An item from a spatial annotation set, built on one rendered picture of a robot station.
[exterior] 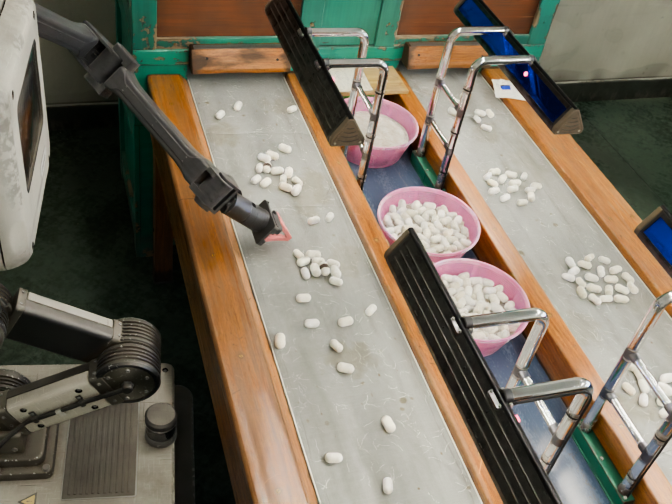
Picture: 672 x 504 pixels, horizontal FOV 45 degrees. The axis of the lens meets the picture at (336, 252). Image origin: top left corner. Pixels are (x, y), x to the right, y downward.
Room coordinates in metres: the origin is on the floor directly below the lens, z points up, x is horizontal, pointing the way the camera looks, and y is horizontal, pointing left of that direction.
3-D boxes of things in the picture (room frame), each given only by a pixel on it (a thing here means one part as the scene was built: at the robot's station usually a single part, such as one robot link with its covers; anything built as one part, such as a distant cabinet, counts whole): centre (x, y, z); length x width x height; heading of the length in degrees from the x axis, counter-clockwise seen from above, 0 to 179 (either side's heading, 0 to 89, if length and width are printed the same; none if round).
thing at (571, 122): (1.99, -0.36, 1.08); 0.62 x 0.08 x 0.07; 25
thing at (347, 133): (1.76, 0.15, 1.08); 0.62 x 0.08 x 0.07; 25
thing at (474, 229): (1.63, -0.22, 0.72); 0.27 x 0.27 x 0.10
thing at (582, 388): (0.91, -0.33, 0.90); 0.20 x 0.19 x 0.45; 25
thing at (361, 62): (1.79, 0.08, 0.90); 0.20 x 0.19 x 0.45; 25
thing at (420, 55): (2.42, -0.23, 0.83); 0.30 x 0.06 x 0.07; 115
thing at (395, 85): (2.23, 0.06, 0.77); 0.33 x 0.15 x 0.01; 115
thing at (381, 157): (2.03, -0.03, 0.72); 0.27 x 0.27 x 0.10
